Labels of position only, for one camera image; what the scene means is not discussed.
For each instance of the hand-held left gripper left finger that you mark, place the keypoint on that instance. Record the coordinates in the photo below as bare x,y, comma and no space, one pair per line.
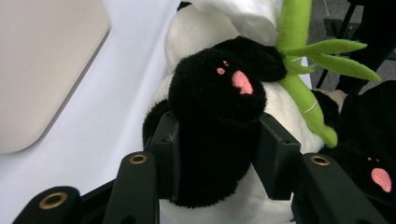
137,186

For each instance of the white plastic storage box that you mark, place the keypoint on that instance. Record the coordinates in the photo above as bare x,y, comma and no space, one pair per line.
40,62

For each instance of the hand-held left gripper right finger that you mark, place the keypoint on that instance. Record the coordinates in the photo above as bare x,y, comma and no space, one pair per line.
323,193

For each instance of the black stand base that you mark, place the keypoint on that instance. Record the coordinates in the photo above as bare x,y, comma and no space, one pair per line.
370,46

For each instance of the panda plush toy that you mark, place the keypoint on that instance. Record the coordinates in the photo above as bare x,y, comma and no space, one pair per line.
218,93

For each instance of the white wet wipe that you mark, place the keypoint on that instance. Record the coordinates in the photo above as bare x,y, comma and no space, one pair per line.
249,18

